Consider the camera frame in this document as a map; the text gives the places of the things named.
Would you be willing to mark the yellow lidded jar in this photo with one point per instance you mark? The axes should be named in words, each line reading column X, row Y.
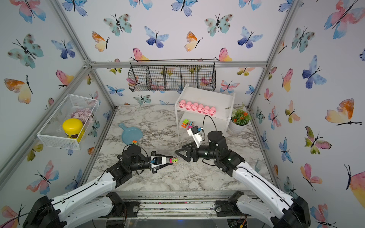
column 74, row 129

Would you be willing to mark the white mesh wall basket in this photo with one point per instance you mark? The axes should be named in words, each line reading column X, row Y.
column 52, row 134

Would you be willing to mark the pink round chips pile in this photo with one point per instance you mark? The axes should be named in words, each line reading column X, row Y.
column 83, row 114

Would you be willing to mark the pink toy car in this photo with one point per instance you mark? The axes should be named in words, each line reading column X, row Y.
column 173, row 160

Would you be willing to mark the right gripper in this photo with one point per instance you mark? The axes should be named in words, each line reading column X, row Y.
column 194, row 151

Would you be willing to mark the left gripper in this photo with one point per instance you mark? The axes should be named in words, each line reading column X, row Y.
column 164, row 165

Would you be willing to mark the orange green toy car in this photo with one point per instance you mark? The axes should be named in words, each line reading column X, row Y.
column 185, row 123

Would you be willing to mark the white two-tier shelf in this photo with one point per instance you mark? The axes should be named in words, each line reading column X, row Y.
column 220, row 121

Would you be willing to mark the black wire wall basket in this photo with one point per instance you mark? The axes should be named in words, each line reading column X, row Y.
column 171, row 75

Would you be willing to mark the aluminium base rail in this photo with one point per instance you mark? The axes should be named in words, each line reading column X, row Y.
column 193, row 205

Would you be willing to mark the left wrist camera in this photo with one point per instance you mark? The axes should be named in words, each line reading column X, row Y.
column 157, row 161

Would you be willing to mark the potted plant with flowers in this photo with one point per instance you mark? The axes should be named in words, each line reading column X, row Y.
column 239, row 119

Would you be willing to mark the pink pig toy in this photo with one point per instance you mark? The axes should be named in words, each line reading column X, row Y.
column 182, row 104
column 188, row 106
column 194, row 106
column 200, row 108
column 206, row 110

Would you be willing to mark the pink teal toy bus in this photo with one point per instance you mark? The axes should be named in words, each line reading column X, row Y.
column 190, row 125

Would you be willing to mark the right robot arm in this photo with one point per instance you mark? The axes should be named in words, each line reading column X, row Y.
column 251, row 179

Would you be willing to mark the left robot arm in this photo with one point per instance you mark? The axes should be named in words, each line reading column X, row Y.
column 82, row 188

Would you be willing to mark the teal plastic paddle plate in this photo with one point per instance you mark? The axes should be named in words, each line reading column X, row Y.
column 130, row 134

